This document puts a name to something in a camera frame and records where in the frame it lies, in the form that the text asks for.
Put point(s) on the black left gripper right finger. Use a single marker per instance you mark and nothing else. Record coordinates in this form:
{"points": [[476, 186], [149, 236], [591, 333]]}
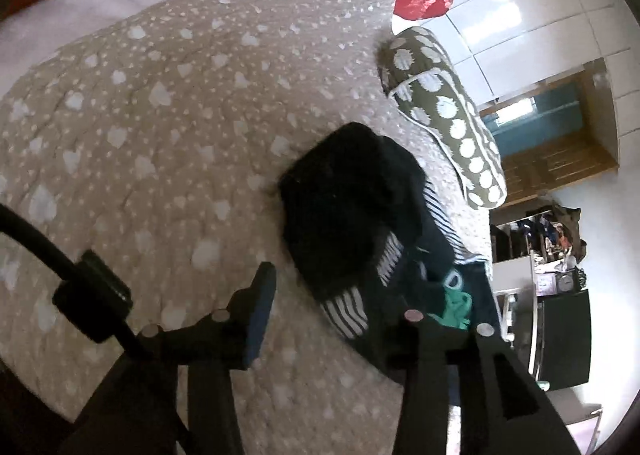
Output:
{"points": [[503, 410]]}

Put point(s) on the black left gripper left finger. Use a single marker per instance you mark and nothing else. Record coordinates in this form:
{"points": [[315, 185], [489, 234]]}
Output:
{"points": [[172, 390]]}

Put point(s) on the striped navy patch pants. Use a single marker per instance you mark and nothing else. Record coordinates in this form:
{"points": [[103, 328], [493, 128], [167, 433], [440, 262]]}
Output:
{"points": [[366, 230]]}

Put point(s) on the black television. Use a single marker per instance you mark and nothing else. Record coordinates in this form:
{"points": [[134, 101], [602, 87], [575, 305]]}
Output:
{"points": [[564, 340]]}

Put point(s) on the white shelf unit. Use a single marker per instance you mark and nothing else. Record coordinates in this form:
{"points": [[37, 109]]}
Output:
{"points": [[516, 286]]}

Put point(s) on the round desk clock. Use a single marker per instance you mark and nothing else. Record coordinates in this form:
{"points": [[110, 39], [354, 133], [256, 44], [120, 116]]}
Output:
{"points": [[566, 282]]}

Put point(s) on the cluttered dark shoe rack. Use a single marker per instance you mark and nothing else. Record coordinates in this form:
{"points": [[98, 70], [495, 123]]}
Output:
{"points": [[549, 233]]}

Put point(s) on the wooden door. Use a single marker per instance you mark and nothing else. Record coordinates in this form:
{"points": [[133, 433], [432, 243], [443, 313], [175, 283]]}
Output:
{"points": [[554, 165]]}

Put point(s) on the olive hedgehog print pillow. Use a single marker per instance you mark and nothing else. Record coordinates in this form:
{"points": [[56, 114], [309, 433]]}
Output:
{"points": [[419, 79]]}

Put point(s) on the white glossy wardrobe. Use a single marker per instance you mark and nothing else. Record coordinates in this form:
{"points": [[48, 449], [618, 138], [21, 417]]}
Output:
{"points": [[500, 47]]}

